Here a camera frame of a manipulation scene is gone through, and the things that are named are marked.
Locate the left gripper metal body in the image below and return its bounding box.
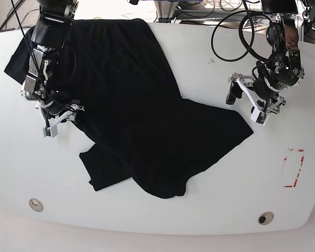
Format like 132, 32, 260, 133
251, 15, 304, 105

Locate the right gripper metal body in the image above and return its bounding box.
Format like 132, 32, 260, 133
21, 45, 76, 122

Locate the black t-shirt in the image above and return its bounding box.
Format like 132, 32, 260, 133
4, 18, 254, 200

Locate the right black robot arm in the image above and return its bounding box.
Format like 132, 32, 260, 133
22, 1, 85, 126

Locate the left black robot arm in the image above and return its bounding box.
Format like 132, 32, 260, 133
226, 1, 305, 117

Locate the red tape rectangle marking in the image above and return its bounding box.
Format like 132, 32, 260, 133
280, 149, 306, 188

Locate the left table grommet hole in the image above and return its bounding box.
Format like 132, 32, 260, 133
28, 198, 44, 213

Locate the table grommet hole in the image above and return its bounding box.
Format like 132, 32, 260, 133
28, 198, 44, 213
258, 212, 274, 225

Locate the right table grommet hole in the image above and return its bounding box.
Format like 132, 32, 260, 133
258, 212, 274, 225

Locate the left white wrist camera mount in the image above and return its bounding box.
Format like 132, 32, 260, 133
231, 72, 281, 125

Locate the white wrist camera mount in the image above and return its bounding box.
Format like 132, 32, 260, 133
231, 72, 281, 125
41, 104, 85, 138

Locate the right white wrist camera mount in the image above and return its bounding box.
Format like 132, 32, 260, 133
41, 104, 85, 138

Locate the black floor cable left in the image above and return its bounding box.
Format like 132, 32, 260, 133
0, 0, 40, 31

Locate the black coiled cable bundle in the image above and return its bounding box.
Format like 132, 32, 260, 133
218, 0, 246, 13

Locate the aluminium frame stand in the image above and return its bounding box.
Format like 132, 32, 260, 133
153, 1, 180, 23

